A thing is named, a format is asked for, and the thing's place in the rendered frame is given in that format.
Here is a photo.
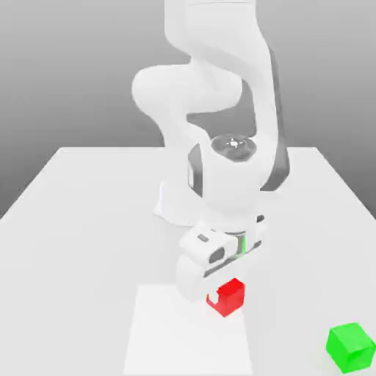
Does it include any small green cube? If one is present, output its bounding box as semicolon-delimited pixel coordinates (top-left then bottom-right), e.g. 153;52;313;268
325;322;376;375

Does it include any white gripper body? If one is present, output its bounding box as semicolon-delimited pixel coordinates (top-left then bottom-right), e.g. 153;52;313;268
175;239;264;304

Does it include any small red cube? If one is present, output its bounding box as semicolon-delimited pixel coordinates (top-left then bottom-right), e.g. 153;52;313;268
206;278;245;319

